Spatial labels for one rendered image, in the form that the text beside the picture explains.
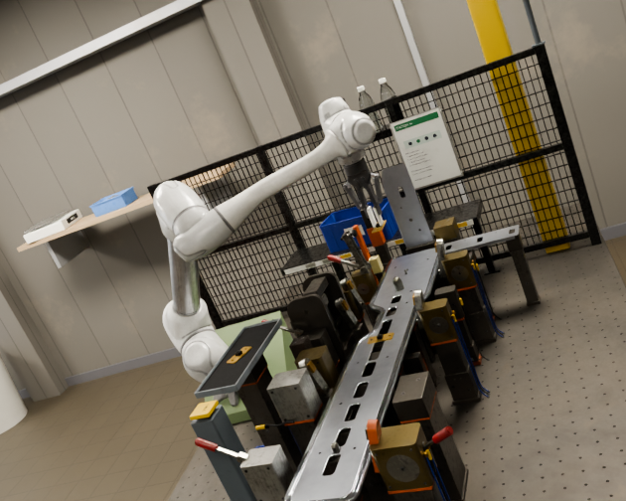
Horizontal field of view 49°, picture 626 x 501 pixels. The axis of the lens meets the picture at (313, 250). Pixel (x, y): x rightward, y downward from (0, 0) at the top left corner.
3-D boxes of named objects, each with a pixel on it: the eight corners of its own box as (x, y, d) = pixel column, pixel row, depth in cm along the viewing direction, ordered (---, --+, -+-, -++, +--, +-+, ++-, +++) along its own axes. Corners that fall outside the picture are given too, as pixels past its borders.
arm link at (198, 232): (223, 220, 208) (203, 195, 216) (176, 257, 207) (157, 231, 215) (240, 241, 219) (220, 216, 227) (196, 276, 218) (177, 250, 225)
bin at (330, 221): (391, 239, 286) (381, 211, 282) (329, 253, 301) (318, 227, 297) (402, 223, 300) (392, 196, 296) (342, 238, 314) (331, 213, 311)
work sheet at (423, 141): (463, 175, 288) (439, 106, 279) (412, 191, 297) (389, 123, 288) (464, 174, 289) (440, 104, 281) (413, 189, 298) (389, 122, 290)
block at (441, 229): (481, 303, 275) (452, 223, 265) (461, 308, 278) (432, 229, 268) (482, 294, 282) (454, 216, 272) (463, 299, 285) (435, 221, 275)
